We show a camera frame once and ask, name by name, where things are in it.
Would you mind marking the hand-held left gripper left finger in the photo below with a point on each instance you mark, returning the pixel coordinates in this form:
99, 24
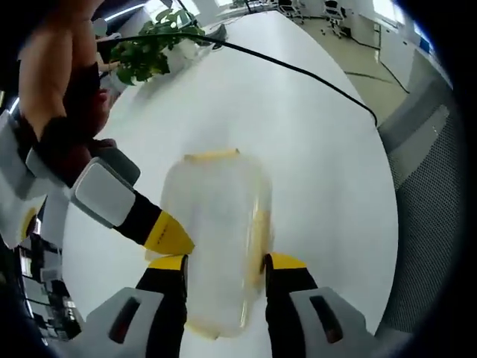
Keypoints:
149, 309

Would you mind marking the grey mesh office chair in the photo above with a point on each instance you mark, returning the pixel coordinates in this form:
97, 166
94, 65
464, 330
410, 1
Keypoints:
425, 209

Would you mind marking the black office chair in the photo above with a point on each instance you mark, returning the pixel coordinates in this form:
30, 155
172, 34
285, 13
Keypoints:
290, 9
337, 16

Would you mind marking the green potted plant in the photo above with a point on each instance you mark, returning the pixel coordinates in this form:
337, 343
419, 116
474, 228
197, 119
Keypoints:
149, 56

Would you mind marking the person's right hand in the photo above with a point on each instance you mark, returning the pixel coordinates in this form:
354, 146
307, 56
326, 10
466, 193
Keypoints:
82, 123

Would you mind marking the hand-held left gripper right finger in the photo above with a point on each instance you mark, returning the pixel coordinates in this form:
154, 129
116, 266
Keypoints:
305, 309

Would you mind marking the clear plastic container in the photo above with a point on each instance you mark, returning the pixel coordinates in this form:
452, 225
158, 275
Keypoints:
220, 231

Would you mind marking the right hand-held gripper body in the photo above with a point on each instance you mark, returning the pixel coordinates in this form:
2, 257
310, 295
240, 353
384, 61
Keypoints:
18, 186

